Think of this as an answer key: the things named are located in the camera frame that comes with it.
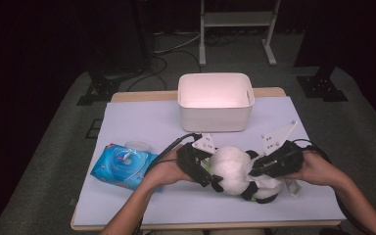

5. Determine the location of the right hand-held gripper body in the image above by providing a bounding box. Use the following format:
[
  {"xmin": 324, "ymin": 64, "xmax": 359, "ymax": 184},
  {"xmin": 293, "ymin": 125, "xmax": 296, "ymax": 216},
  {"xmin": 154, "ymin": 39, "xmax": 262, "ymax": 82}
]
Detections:
[{"xmin": 249, "ymin": 120, "xmax": 305, "ymax": 179}]

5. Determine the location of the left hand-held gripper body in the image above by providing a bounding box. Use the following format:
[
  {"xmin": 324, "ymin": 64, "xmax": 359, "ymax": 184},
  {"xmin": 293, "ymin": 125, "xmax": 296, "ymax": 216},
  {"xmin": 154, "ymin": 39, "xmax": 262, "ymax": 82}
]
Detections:
[{"xmin": 175, "ymin": 132, "xmax": 218, "ymax": 188}]

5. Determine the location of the white wet wipe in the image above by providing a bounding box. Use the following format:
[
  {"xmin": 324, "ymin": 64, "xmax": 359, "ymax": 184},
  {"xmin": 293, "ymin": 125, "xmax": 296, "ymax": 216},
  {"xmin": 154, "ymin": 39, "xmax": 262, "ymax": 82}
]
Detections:
[{"xmin": 256, "ymin": 172, "xmax": 288, "ymax": 191}]

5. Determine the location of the panda plush toy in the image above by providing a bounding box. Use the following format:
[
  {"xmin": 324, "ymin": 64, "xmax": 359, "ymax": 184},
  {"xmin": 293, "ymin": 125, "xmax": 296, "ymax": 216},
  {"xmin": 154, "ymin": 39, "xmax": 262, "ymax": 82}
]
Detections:
[{"xmin": 205, "ymin": 145, "xmax": 303, "ymax": 205}]

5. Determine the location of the white plastic storage box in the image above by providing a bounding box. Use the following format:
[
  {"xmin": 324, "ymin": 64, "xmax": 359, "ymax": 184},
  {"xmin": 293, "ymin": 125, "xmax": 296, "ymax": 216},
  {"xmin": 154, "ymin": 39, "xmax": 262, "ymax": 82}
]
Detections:
[{"xmin": 177, "ymin": 71, "xmax": 256, "ymax": 133}]

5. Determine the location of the blue wet wipes pack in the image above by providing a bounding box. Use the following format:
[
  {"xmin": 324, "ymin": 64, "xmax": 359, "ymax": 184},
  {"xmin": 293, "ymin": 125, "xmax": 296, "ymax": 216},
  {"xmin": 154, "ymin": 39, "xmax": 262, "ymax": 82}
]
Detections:
[{"xmin": 90, "ymin": 140, "xmax": 163, "ymax": 193}]

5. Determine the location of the person's left hand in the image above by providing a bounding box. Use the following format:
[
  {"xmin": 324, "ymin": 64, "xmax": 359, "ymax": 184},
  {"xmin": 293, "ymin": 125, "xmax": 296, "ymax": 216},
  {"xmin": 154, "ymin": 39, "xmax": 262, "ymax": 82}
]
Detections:
[{"xmin": 143, "ymin": 146, "xmax": 194, "ymax": 189}]

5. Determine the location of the person's right hand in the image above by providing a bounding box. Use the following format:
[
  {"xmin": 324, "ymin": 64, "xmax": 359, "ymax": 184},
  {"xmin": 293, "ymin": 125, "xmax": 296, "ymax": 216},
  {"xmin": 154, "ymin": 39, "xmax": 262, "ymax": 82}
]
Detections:
[{"xmin": 282, "ymin": 150, "xmax": 341, "ymax": 189}]

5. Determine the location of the light wooden table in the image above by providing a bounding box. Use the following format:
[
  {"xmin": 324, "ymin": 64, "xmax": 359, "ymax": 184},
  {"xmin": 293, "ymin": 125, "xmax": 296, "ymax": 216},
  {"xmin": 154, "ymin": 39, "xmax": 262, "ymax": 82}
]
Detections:
[{"xmin": 70, "ymin": 86, "xmax": 342, "ymax": 231}]

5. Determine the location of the black stand base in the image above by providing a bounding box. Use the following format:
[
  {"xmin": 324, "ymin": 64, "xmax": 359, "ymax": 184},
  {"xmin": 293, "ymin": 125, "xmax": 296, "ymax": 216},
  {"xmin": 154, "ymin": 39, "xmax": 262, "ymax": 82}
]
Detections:
[
  {"xmin": 76, "ymin": 70, "xmax": 125, "ymax": 106},
  {"xmin": 296, "ymin": 67, "xmax": 349, "ymax": 103}
]

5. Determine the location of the black floor hatch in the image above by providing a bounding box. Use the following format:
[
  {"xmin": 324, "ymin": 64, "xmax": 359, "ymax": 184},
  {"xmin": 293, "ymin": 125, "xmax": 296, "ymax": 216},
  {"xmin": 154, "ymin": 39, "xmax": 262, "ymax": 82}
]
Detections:
[{"xmin": 85, "ymin": 118, "xmax": 104, "ymax": 140}]

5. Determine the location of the left hand-held gripper cable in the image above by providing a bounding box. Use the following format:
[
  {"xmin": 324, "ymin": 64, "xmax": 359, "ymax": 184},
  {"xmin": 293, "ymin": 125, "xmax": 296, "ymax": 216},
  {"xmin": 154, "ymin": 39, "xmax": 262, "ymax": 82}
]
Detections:
[{"xmin": 133, "ymin": 131, "xmax": 204, "ymax": 235}]

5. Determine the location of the black floor cable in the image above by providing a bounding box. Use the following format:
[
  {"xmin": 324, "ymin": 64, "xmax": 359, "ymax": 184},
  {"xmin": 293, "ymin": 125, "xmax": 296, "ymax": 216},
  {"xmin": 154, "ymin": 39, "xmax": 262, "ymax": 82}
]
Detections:
[{"xmin": 126, "ymin": 50, "xmax": 203, "ymax": 92}]

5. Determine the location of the grey floor cable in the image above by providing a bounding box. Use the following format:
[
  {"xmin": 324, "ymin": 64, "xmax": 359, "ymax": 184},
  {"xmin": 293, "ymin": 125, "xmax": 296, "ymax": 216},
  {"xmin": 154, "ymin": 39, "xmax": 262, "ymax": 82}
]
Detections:
[{"xmin": 153, "ymin": 30, "xmax": 204, "ymax": 55}]

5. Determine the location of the black cable bundle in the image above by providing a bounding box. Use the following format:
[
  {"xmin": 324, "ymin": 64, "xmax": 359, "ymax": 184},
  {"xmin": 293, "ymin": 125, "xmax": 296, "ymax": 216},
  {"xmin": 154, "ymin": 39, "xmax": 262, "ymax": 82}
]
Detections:
[{"xmin": 205, "ymin": 32, "xmax": 240, "ymax": 47}]

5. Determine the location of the white metal stand frame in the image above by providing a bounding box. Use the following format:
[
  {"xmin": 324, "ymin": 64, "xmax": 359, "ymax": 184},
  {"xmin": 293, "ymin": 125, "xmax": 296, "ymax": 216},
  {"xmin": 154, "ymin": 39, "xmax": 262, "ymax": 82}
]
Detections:
[{"xmin": 198, "ymin": 0, "xmax": 282, "ymax": 68}]

